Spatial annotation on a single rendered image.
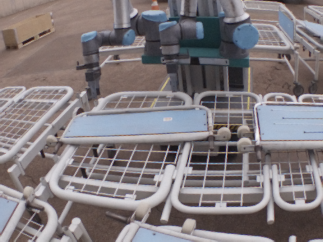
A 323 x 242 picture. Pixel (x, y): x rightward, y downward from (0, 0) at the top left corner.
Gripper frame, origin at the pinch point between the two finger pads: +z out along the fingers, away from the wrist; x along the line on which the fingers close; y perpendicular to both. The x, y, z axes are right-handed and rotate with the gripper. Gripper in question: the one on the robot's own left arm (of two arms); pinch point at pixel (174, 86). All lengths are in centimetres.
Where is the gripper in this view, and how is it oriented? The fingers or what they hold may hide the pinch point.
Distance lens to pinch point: 154.3
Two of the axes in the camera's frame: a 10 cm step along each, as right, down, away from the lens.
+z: 1.1, 9.3, 3.4
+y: -9.9, 0.5, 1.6
